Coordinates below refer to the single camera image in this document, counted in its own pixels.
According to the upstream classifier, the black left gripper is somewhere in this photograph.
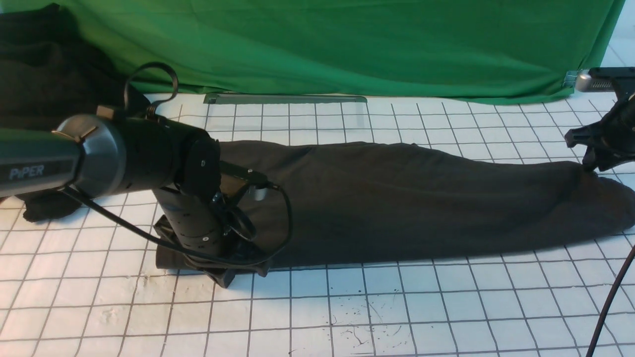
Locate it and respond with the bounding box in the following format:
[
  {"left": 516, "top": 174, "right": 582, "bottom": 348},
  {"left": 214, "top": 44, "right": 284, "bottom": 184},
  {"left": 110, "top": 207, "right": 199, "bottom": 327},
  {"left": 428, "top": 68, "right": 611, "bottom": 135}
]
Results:
[{"left": 153, "top": 187, "right": 271, "bottom": 289}]

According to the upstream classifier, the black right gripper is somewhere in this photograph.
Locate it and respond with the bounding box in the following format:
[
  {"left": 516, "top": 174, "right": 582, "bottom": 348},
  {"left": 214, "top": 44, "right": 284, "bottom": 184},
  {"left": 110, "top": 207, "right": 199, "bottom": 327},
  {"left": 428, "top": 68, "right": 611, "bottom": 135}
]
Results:
[{"left": 565, "top": 94, "right": 635, "bottom": 172}]

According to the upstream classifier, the gray long sleeve shirt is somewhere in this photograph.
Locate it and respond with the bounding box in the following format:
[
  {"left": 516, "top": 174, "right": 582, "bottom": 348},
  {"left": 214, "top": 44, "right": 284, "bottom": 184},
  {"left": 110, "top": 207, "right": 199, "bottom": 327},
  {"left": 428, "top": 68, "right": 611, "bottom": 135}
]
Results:
[{"left": 155, "top": 140, "right": 635, "bottom": 272}]

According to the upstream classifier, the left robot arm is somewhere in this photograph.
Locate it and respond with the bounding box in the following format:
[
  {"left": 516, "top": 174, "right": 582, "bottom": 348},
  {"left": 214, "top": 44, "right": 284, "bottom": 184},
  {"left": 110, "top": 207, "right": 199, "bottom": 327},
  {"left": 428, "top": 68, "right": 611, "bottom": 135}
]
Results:
[{"left": 1, "top": 108, "right": 275, "bottom": 288}]

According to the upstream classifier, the metal binder clip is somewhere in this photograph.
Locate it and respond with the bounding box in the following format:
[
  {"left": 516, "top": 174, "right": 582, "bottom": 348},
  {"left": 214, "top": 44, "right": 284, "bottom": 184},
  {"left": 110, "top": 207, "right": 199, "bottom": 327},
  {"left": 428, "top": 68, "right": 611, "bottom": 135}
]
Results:
[{"left": 562, "top": 70, "right": 580, "bottom": 88}]

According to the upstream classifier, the white grid table mat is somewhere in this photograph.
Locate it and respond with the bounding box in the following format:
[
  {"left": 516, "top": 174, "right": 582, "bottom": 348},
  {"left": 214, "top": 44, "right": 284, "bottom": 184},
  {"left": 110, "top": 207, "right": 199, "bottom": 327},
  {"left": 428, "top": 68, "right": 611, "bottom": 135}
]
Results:
[{"left": 0, "top": 93, "right": 635, "bottom": 357}]

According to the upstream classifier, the green backdrop cloth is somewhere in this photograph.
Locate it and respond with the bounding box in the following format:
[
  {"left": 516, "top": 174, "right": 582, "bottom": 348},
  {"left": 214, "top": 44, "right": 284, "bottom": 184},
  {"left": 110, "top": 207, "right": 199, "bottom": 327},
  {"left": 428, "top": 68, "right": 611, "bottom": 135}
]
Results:
[{"left": 0, "top": 0, "right": 627, "bottom": 105}]

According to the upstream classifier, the black clothes pile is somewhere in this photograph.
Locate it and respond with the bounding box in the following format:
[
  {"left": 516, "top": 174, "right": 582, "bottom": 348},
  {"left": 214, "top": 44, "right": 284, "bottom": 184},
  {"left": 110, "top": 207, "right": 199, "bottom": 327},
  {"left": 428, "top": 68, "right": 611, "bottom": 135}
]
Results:
[{"left": 0, "top": 4, "right": 152, "bottom": 223}]

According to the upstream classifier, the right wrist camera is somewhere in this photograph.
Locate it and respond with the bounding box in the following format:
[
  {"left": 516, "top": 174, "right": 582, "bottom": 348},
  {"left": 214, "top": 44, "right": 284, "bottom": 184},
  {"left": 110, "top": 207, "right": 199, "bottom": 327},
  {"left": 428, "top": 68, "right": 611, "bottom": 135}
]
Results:
[{"left": 574, "top": 67, "right": 635, "bottom": 96}]

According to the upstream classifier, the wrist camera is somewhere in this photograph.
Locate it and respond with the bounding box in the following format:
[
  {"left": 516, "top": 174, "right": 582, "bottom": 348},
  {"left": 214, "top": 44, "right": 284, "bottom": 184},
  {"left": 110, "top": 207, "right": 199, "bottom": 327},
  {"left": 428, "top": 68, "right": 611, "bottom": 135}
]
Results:
[
  {"left": 220, "top": 161, "right": 279, "bottom": 203},
  {"left": 574, "top": 67, "right": 635, "bottom": 96}
]

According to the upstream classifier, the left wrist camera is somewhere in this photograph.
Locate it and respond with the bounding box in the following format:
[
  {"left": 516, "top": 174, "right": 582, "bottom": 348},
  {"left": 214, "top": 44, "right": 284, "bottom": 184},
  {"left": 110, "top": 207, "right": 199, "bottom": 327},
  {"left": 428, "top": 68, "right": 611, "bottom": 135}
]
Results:
[{"left": 220, "top": 161, "right": 279, "bottom": 203}]

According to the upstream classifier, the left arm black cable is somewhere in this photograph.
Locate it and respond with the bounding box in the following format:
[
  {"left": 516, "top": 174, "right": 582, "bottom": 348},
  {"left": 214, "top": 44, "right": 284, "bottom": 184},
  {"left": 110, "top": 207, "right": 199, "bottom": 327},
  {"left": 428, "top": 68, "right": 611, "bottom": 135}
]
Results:
[{"left": 62, "top": 62, "right": 293, "bottom": 266}]

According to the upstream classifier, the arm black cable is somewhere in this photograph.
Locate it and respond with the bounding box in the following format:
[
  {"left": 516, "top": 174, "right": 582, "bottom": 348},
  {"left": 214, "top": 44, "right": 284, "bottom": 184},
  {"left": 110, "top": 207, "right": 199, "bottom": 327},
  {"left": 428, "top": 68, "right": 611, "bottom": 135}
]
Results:
[
  {"left": 585, "top": 243, "right": 635, "bottom": 357},
  {"left": 62, "top": 62, "right": 293, "bottom": 266}
]

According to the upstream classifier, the gray metal rail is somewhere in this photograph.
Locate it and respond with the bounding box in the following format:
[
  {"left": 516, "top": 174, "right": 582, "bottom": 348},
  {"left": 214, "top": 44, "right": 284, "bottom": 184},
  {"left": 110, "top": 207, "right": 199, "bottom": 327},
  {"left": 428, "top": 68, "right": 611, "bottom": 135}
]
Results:
[{"left": 203, "top": 92, "right": 368, "bottom": 105}]

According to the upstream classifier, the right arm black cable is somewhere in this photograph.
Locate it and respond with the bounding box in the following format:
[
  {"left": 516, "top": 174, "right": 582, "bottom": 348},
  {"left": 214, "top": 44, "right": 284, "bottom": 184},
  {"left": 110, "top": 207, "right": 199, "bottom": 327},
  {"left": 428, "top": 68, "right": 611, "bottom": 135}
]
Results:
[{"left": 585, "top": 243, "right": 635, "bottom": 357}]

